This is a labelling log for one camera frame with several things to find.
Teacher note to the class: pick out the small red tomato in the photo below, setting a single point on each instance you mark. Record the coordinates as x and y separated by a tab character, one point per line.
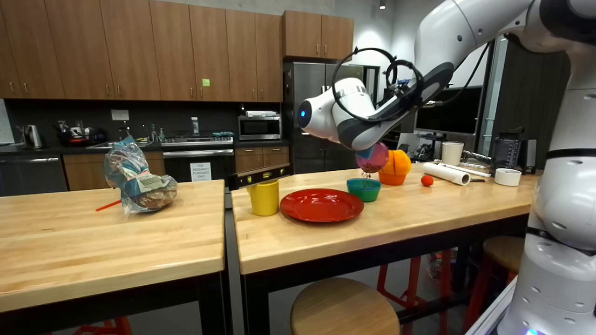
427	181

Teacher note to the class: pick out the orange legged wooden stool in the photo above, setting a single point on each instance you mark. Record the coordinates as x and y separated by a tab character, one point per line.
438	270

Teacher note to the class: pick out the green plastic bowl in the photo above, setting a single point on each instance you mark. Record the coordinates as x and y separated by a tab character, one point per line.
364	188

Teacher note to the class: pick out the pink plastic bowl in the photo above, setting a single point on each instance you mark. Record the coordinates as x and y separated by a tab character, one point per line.
373	159

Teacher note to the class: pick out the wooden round stool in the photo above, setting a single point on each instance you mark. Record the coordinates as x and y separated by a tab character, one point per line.
343	307

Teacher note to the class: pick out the orange pumpkin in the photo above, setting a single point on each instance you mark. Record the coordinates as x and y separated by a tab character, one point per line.
395	168

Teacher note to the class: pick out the yellow mug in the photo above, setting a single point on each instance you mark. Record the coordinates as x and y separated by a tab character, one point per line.
265	198

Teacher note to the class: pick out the black oven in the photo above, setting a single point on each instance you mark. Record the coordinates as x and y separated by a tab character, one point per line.
200	164

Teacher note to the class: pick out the red plate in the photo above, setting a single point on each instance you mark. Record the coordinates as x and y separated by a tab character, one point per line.
321	205

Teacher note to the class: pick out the stainless refrigerator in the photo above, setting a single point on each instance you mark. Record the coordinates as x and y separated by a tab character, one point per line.
304	80

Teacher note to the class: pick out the white paper cup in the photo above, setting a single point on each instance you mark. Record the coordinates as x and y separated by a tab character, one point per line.
451	153

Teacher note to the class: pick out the stainless microwave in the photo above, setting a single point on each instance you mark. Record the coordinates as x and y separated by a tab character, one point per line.
259	127

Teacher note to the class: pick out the orange marker pen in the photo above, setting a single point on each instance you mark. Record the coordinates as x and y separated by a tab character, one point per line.
109	205

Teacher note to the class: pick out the plastic bag of bread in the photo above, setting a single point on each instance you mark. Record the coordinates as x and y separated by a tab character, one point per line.
140	190

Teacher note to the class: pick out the white paper towel roll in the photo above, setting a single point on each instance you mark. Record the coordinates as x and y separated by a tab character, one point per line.
446	173

